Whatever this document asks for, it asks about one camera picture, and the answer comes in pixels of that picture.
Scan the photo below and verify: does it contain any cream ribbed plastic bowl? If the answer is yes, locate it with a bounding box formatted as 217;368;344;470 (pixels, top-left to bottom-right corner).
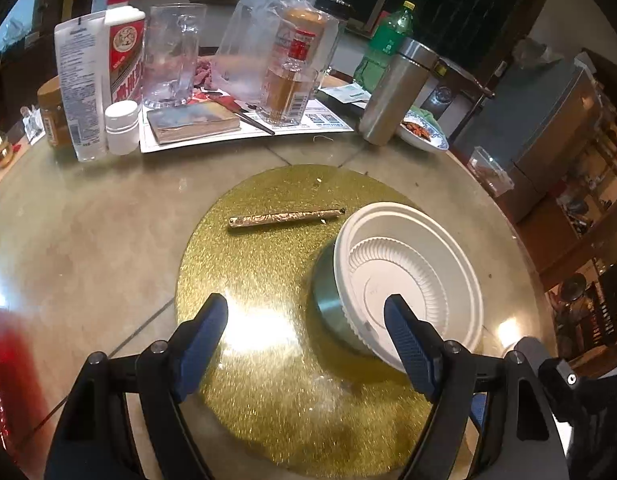
333;202;483;372

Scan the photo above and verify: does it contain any large red glass plate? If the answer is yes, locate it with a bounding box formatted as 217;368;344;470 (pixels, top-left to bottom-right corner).
0;308;18;463

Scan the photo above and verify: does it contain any gold glitter turntable mat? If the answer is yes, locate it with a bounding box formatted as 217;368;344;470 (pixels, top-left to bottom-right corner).
174;164;486;478

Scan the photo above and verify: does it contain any steel turntable hub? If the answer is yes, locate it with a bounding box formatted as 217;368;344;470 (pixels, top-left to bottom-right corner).
311;240;374;356

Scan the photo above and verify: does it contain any gold pen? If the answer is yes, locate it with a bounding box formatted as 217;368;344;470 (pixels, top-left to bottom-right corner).
228;208;347;229

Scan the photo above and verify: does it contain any small clear plastic box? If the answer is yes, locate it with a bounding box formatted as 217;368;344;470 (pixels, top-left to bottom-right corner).
467;146;515;198

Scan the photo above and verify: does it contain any blue patterned snack dish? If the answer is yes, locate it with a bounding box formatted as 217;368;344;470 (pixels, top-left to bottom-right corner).
397;110;449;153

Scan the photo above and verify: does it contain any small book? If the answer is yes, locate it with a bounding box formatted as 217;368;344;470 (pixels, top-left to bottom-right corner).
147;101;240;145

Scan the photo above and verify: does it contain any small white pill jar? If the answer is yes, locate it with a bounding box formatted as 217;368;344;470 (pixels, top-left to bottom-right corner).
104;100;140;156

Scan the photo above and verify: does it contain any grey refrigerator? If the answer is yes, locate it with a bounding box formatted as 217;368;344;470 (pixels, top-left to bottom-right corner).
452;60;601;223

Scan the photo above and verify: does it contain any steel thermos flask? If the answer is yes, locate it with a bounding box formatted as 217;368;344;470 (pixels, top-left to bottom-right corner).
359;37;439;146

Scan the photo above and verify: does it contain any small gold gourd ornament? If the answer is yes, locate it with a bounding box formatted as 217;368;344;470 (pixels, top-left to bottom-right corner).
0;131;14;168

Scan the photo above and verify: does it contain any dark wooden chair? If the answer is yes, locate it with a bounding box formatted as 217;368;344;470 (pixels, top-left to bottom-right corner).
420;56;495;143

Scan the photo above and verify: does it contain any green plastic bottle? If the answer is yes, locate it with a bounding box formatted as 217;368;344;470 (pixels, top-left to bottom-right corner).
353;0;415;93

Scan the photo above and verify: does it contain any peanut butter jar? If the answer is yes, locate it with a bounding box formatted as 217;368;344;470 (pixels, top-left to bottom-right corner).
37;76;72;148

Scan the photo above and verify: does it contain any glass beer mug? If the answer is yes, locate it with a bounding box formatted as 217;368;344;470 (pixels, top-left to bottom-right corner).
141;3;206;110

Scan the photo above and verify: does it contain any white moutai liquor bottle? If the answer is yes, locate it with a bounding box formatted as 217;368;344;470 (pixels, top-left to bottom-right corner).
102;0;146;107

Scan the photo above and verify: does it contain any clear bottle red cap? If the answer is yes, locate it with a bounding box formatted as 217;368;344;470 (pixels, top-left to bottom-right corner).
54;11;107;162

